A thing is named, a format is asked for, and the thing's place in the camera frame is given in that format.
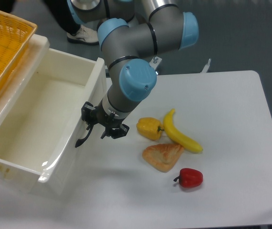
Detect white sneaker shoe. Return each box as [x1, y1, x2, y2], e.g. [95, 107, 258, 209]
[67, 25, 99, 45]

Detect black trouser leg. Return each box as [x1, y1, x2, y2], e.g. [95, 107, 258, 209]
[43, 0, 81, 35]

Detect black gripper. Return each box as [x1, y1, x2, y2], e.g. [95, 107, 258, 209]
[81, 102, 129, 139]

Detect yellow bell pepper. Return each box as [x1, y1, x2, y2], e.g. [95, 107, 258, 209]
[136, 117, 164, 141]

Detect white plastic drawer cabinet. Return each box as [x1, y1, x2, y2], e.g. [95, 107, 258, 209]
[0, 34, 50, 193]

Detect black top drawer handle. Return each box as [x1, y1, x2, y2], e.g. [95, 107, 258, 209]
[75, 125, 93, 148]

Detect red bell pepper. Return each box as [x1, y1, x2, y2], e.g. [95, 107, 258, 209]
[173, 168, 203, 188]

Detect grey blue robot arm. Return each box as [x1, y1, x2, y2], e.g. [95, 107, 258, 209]
[71, 0, 199, 139]

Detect brown pastry bread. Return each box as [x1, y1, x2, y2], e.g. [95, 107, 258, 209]
[142, 144, 184, 173]

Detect yellow woven basket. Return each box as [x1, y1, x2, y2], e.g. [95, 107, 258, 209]
[0, 11, 37, 92]

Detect yellow banana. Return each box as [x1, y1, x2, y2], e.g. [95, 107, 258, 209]
[163, 109, 203, 153]

